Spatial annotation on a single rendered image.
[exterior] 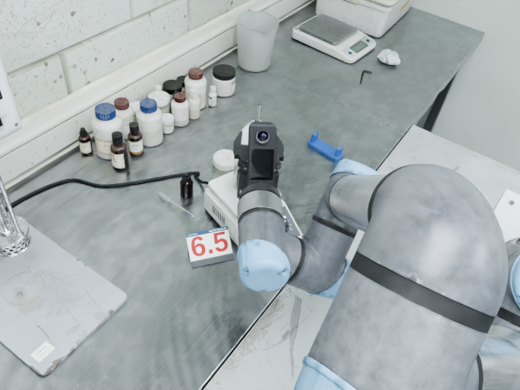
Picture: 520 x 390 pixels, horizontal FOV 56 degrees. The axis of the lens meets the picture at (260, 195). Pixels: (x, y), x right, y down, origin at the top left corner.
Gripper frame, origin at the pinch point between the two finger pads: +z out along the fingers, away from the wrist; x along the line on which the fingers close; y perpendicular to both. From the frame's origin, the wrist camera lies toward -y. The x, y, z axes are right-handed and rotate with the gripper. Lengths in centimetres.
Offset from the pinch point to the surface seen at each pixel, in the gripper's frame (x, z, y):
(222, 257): -5.3, -13.0, 25.6
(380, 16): 49, 90, 17
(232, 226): -3.5, -8.6, 20.7
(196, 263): -10.5, -14.8, 25.6
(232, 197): -3.7, -3.7, 17.2
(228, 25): -5, 71, 15
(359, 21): 43, 95, 21
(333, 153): 23.5, 22.0, 24.7
